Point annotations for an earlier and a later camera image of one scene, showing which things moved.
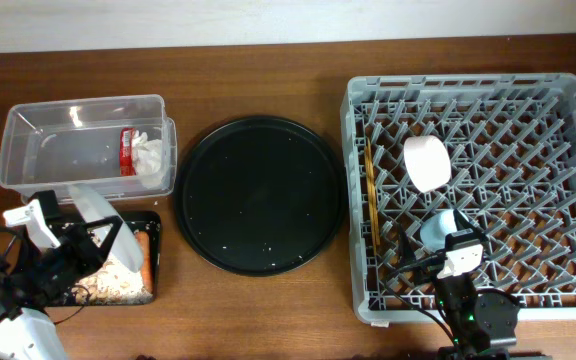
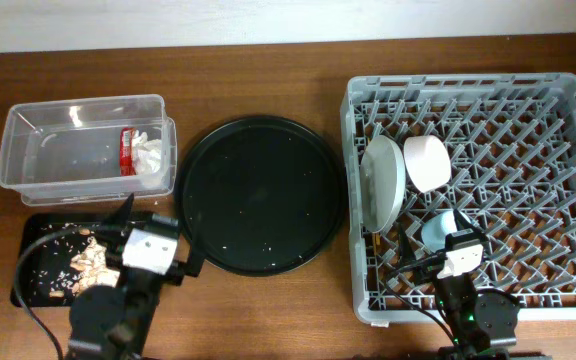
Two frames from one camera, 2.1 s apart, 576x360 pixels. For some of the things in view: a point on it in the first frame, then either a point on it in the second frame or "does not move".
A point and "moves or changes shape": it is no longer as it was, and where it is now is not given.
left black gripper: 77,242 → 111,236
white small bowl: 427,162 does not move
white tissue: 147,154 does not move
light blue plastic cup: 436,226 does not move
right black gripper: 408,255 does not move
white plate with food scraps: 112,281 moves or changes shape
